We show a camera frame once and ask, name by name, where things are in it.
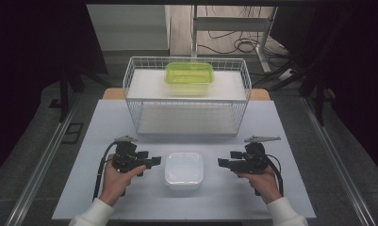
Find dark curtain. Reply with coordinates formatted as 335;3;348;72
270;5;378;181
0;0;109;183

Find metal floor rail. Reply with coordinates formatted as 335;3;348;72
4;93;81;226
301;95;377;226

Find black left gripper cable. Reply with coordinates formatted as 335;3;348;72
91;141;119;202

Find white wire basket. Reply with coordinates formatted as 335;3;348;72
122;56;253;137

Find white plastic container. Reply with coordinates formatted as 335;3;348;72
163;151;205;192

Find person's right hand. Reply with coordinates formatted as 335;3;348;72
234;166;284;205

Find black floor cables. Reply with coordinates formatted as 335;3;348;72
197;6;288;57

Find black stand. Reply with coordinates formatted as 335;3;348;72
252;59;336;127
58;67;88;123

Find white metal desk frame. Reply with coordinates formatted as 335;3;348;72
190;4;279;73

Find person's left hand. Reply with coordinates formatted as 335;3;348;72
99;163;147;207

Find white cabinet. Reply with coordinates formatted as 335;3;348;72
86;4;172;53

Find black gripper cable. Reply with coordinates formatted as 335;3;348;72
91;141;119;202
254;153;285;197

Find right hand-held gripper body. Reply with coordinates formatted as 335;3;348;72
228;135;282;173

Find white power strip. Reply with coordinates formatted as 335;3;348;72
277;67;295;82

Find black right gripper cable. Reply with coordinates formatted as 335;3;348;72
254;153;285;197

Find green lidded plastic container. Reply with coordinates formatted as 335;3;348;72
163;61;216;97

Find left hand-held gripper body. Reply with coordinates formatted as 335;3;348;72
110;135;153;174

